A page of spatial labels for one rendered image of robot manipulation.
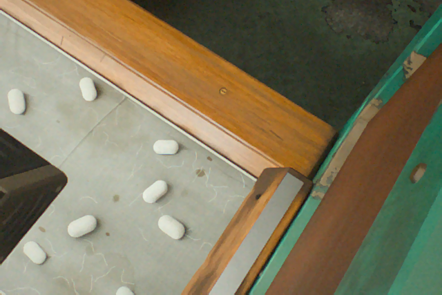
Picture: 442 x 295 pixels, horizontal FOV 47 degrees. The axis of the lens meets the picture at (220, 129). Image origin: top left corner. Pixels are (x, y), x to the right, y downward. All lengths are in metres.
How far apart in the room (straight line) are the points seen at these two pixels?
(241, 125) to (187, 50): 0.14
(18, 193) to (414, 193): 0.23
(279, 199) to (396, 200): 0.38
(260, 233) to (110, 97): 0.31
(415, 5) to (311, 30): 0.38
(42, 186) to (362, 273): 0.23
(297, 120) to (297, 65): 0.93
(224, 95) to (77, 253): 0.28
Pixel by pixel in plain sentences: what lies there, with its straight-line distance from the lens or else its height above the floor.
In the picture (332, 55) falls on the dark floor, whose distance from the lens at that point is 1.68.
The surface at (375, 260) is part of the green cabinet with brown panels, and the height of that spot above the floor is 1.24.
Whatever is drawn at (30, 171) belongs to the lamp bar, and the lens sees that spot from 0.35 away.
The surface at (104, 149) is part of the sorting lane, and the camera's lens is 0.70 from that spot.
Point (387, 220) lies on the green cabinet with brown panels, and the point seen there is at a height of 1.23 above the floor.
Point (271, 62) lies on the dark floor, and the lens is 1.62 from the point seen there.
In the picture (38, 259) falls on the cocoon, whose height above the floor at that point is 0.76.
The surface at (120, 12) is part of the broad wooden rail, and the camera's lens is 0.77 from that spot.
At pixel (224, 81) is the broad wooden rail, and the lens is 0.71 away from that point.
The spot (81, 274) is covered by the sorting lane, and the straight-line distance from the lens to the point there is 0.67.
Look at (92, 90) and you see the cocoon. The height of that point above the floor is 0.76.
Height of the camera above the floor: 1.40
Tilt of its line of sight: 69 degrees down
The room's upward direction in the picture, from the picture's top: 11 degrees clockwise
